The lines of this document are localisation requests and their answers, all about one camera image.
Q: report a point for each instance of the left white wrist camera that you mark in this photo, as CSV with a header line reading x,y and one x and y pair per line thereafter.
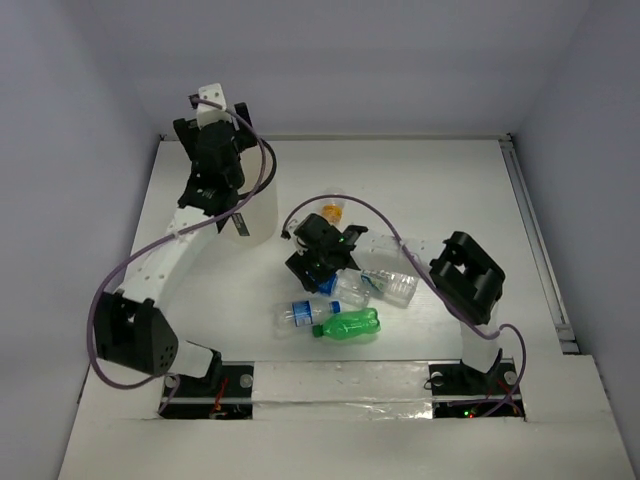
x,y
210,105

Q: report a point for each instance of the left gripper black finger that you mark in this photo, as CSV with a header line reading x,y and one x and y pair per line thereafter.
x,y
187,132
244,138

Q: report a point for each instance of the green plastic bottle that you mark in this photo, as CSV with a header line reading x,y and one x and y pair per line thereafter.
x,y
348,325

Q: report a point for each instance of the silver tape strip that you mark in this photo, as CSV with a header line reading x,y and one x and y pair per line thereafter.
x,y
341,391

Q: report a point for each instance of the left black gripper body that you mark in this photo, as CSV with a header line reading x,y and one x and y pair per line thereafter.
x,y
245,118

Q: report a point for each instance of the white translucent bin black rim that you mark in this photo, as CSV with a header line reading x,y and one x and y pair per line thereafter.
x,y
257,221

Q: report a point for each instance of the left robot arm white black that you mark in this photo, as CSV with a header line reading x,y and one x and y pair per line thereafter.
x,y
126,324

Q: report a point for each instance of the clear bottle large blue label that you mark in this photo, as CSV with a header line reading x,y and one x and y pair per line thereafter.
x,y
347,287

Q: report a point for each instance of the clear bottle white cap green label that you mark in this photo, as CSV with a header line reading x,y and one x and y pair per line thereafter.
x,y
393,288

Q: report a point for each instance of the clear bottle orange label yellow cap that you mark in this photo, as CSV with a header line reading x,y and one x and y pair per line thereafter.
x,y
332,209

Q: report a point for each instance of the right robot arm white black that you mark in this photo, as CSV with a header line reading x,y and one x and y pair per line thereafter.
x,y
466,279

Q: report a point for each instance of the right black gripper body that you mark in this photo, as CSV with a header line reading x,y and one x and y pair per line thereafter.
x,y
318,256

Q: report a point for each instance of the small clear bottle blue cap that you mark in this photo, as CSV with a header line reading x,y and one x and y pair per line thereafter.
x,y
301,316

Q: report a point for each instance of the aluminium rail at right edge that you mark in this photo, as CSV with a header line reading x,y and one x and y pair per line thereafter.
x,y
564,330

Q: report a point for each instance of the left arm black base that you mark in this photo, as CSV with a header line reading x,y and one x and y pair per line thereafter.
x,y
226,395

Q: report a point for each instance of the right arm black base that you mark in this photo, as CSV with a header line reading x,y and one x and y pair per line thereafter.
x,y
463,393

